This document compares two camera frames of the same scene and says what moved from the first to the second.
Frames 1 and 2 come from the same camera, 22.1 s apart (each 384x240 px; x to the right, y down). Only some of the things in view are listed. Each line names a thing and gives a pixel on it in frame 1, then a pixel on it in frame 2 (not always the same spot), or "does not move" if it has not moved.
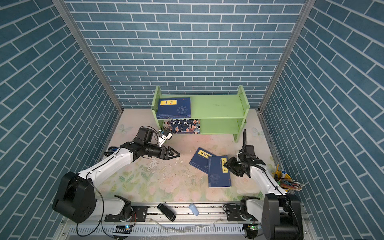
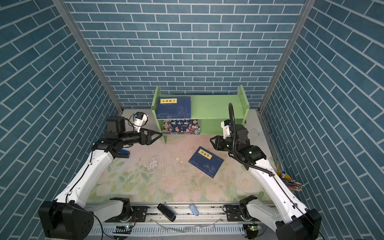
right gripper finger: (237, 172) -> (218, 145)
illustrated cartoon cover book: (183, 126) does not move
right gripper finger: (231, 163) -> (216, 139)
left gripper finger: (170, 157) -> (155, 139)
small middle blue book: (200, 160) does not move
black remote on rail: (166, 212) does not move
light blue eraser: (193, 209) does not move
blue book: (218, 175) -> (171, 108)
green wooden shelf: (218, 114) does not move
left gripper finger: (170, 149) -> (152, 132)
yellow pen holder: (285, 181) does not move
